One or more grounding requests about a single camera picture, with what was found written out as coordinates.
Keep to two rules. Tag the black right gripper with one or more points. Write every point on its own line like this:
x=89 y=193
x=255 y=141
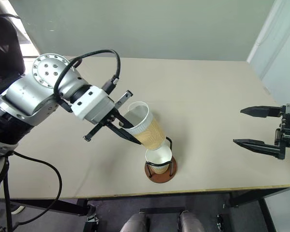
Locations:
x=288 y=130

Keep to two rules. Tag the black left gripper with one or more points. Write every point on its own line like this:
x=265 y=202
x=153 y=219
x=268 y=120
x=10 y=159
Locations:
x=105 y=113

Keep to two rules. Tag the brown ripple paper cup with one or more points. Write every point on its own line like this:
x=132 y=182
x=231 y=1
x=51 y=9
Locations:
x=159 y=155
x=151 y=135

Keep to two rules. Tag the brown round cup holder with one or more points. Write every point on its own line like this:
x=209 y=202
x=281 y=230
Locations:
x=163 y=178

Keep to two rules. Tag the black stand crossbar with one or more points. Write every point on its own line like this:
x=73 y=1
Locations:
x=163 y=210

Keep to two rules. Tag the dark rounded grey shape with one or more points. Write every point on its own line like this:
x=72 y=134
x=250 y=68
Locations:
x=135 y=222
x=191 y=221

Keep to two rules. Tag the black rounded casing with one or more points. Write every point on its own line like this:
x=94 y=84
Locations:
x=7 y=48

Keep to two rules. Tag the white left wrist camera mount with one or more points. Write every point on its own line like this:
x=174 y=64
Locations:
x=87 y=106

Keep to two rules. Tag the black table frame bar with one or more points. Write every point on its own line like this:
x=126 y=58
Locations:
x=50 y=205
x=253 y=194

